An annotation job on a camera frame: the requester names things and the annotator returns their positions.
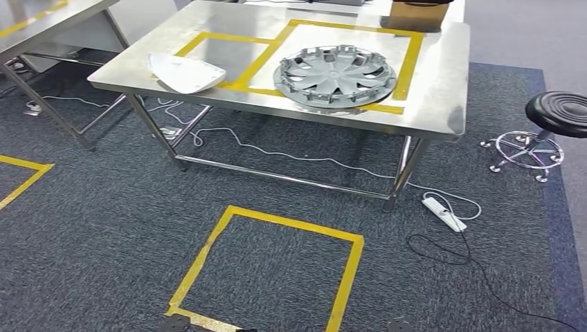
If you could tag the yellow tape on workbench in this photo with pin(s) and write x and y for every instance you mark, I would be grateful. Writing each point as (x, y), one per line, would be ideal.
(412, 59)

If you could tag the black round seat stool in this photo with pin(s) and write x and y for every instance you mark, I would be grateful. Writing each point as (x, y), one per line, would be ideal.
(559, 112)

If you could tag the steel workbench table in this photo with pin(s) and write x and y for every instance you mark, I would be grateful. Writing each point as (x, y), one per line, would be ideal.
(440, 91)

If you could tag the white table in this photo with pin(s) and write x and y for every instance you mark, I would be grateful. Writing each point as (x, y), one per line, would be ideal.
(367, 7)

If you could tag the white curved plastic part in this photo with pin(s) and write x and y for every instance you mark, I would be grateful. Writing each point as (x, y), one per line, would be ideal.
(188, 73)

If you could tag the silver wheel hubcap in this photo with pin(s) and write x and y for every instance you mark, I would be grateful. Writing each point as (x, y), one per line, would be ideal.
(335, 78)

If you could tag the steel side table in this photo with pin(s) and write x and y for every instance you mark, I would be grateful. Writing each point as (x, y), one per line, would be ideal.
(41, 27)

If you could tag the yellow floor tape square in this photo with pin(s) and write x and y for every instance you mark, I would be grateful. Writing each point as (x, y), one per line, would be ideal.
(351, 275)

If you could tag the cardboard box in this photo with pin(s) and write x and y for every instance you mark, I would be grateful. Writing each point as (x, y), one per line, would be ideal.
(415, 16)

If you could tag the white power strip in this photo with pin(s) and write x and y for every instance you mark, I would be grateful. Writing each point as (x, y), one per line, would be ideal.
(444, 214)
(170, 133)

